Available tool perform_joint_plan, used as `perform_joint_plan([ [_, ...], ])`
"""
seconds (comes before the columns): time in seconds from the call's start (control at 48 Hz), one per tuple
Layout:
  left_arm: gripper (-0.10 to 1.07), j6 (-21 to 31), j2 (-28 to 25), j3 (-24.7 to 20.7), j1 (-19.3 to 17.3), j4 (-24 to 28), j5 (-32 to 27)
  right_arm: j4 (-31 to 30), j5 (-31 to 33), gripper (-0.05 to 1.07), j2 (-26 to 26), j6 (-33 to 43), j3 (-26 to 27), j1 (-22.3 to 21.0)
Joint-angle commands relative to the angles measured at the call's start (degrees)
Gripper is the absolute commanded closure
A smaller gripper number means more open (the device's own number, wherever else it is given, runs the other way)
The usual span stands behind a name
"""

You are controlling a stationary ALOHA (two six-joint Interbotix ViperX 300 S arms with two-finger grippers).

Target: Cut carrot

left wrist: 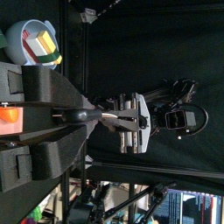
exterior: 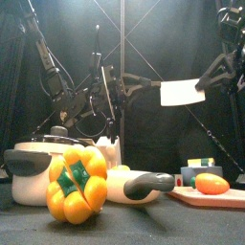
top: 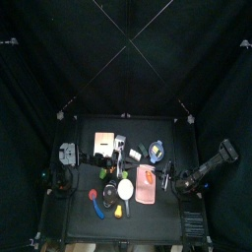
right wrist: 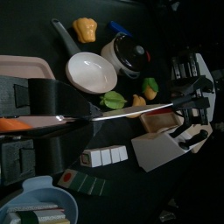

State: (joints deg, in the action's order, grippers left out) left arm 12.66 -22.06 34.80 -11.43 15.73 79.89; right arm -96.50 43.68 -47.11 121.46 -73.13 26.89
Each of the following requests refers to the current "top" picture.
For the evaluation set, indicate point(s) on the orange tomato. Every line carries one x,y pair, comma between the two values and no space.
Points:
149,177

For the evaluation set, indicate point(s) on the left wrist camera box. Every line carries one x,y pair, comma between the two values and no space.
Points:
119,142

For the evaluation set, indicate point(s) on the glass pot lid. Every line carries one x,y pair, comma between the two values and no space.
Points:
110,193

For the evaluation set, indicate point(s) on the small orange toy piece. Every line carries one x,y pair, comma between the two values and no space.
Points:
112,169

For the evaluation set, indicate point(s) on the pink cutting board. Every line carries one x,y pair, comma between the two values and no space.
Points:
144,193

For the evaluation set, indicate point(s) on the blue plastic bowl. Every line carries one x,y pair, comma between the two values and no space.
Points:
156,159

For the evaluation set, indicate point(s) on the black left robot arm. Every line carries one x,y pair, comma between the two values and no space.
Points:
69,153

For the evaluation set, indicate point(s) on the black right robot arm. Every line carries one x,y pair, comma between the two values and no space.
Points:
210,164

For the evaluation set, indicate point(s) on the small white box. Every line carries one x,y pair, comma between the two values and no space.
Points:
135,154

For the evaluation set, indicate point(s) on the yellow toy bell pepper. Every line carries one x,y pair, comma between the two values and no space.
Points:
118,212

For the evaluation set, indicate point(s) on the white text label sticker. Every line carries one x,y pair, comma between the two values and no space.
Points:
192,223

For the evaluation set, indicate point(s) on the dark green toy piece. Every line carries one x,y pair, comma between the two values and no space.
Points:
143,149

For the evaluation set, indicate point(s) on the yellow toy food piece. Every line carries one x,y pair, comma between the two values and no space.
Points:
156,151

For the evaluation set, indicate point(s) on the red blue toy spatula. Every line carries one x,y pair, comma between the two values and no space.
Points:
93,194

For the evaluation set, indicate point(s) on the green toy vegetable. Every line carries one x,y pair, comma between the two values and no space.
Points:
125,174
103,173

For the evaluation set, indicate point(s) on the grey metal frame bracket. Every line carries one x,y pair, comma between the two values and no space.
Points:
13,41
190,118
60,114
245,43
124,115

